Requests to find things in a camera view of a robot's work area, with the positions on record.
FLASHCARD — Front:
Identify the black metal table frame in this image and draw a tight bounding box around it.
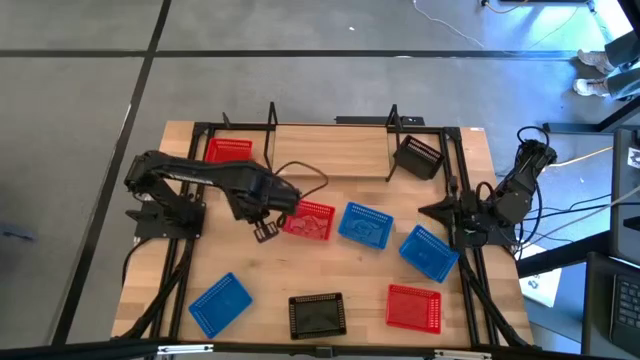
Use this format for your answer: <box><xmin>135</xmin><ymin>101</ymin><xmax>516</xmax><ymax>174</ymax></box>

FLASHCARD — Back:
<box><xmin>112</xmin><ymin>112</ymin><xmax>536</xmax><ymax>351</ymax></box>

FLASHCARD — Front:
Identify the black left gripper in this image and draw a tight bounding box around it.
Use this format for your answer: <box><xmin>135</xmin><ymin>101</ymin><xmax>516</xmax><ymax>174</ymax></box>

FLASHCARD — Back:
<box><xmin>230</xmin><ymin>172</ymin><xmax>304</xmax><ymax>245</ymax></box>

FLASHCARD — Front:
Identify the white paper sheet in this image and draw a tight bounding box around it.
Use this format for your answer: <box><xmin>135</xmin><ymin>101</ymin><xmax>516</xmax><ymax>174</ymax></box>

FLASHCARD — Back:
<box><xmin>518</xmin><ymin>242</ymin><xmax>562</xmax><ymax>309</ymax></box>

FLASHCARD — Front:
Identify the silver beam bracket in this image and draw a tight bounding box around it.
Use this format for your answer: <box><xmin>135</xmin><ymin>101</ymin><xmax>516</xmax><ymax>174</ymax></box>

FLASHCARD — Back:
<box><xmin>433</xmin><ymin>348</ymin><xmax>494</xmax><ymax>360</ymax></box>
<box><xmin>157</xmin><ymin>343</ymin><xmax>215</xmax><ymax>356</ymax></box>

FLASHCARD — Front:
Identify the red plastic basket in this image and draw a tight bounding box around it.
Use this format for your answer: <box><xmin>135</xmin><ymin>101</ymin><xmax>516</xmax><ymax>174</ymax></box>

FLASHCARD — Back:
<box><xmin>384</xmin><ymin>283</ymin><xmax>443</xmax><ymax>335</ymax></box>
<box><xmin>281</xmin><ymin>199</ymin><xmax>337</xmax><ymax>242</ymax></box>
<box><xmin>203</xmin><ymin>137</ymin><xmax>254</xmax><ymax>165</ymax></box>

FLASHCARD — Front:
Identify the black keyboard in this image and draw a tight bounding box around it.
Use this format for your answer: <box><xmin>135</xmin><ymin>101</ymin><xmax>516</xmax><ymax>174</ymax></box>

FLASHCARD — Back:
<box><xmin>608</xmin><ymin>272</ymin><xmax>640</xmax><ymax>344</ymax></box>

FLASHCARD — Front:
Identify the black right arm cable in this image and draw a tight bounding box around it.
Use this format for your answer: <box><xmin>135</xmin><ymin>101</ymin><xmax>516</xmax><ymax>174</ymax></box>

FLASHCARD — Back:
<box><xmin>514</xmin><ymin>124</ymin><xmax>554</xmax><ymax>151</ymax></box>

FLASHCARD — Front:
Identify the person's shoe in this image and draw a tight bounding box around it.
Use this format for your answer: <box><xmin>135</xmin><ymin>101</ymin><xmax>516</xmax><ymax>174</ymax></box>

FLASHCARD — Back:
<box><xmin>577</xmin><ymin>48</ymin><xmax>615</xmax><ymax>75</ymax></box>
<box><xmin>572</xmin><ymin>77</ymin><xmax>611</xmax><ymax>99</ymax></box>

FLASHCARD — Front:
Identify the wooden shelf with black frame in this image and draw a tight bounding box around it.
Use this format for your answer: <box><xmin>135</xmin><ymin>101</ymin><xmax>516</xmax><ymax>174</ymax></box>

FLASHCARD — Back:
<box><xmin>262</xmin><ymin>101</ymin><xmax>404</xmax><ymax>184</ymax></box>

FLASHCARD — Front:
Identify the white floor cable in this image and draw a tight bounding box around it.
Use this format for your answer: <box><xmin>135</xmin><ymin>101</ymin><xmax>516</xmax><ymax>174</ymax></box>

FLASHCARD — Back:
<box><xmin>412</xmin><ymin>0</ymin><xmax>486</xmax><ymax>50</ymax></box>

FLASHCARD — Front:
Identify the grey monitor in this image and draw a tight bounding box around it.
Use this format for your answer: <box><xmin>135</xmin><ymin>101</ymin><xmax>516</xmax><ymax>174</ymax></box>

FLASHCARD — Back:
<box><xmin>609</xmin><ymin>128</ymin><xmax>640</xmax><ymax>266</ymax></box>

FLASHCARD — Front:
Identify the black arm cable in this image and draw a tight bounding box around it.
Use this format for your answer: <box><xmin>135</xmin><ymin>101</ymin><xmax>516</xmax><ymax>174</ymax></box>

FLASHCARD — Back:
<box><xmin>272</xmin><ymin>159</ymin><xmax>330</xmax><ymax>201</ymax></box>
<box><xmin>514</xmin><ymin>124</ymin><xmax>554</xmax><ymax>151</ymax></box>

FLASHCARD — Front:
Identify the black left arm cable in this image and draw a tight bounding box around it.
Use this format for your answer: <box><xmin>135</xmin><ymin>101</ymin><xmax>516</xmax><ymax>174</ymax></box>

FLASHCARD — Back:
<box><xmin>272</xmin><ymin>159</ymin><xmax>330</xmax><ymax>201</ymax></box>

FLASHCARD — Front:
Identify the black plastic basket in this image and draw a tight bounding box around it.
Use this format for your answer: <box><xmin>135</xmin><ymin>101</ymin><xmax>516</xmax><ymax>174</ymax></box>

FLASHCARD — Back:
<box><xmin>392</xmin><ymin>134</ymin><xmax>446</xmax><ymax>182</ymax></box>
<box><xmin>287</xmin><ymin>292</ymin><xmax>348</xmax><ymax>341</ymax></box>

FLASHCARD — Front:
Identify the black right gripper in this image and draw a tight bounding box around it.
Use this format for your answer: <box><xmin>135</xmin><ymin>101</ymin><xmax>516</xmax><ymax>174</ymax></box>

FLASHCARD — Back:
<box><xmin>417</xmin><ymin>188</ymin><xmax>495</xmax><ymax>251</ymax></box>

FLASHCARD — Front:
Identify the grey floor cable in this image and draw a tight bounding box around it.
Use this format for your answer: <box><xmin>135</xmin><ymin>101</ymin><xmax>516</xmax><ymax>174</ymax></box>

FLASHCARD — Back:
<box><xmin>514</xmin><ymin>184</ymin><xmax>640</xmax><ymax>251</ymax></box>

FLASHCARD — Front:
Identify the pale yellow floor cable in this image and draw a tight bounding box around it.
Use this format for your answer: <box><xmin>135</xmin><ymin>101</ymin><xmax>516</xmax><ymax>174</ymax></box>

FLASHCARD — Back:
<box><xmin>544</xmin><ymin>145</ymin><xmax>615</xmax><ymax>169</ymax></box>

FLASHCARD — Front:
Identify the black overhead rig beam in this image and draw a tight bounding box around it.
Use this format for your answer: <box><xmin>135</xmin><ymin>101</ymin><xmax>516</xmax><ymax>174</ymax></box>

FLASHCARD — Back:
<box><xmin>0</xmin><ymin>338</ymin><xmax>640</xmax><ymax>360</ymax></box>

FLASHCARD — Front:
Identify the small blue floor object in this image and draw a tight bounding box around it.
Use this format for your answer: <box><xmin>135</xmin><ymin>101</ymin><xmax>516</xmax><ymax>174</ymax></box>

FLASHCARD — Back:
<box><xmin>0</xmin><ymin>222</ymin><xmax>40</xmax><ymax>244</ymax></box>

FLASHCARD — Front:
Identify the person's leg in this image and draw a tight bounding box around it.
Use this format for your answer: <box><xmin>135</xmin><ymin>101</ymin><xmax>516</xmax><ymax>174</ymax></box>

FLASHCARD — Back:
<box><xmin>603</xmin><ymin>29</ymin><xmax>640</xmax><ymax>69</ymax></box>
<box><xmin>605</xmin><ymin>67</ymin><xmax>640</xmax><ymax>101</ymax></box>

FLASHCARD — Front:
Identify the black desk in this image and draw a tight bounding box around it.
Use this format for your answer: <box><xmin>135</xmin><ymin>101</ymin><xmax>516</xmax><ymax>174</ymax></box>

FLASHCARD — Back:
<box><xmin>582</xmin><ymin>252</ymin><xmax>640</xmax><ymax>359</ymax></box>

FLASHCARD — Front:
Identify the blue plastic basket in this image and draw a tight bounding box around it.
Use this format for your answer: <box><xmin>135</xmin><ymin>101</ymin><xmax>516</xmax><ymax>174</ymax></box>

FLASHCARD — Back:
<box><xmin>337</xmin><ymin>201</ymin><xmax>395</xmax><ymax>251</ymax></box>
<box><xmin>187</xmin><ymin>271</ymin><xmax>254</xmax><ymax>340</ymax></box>
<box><xmin>398</xmin><ymin>224</ymin><xmax>461</xmax><ymax>285</ymax></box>

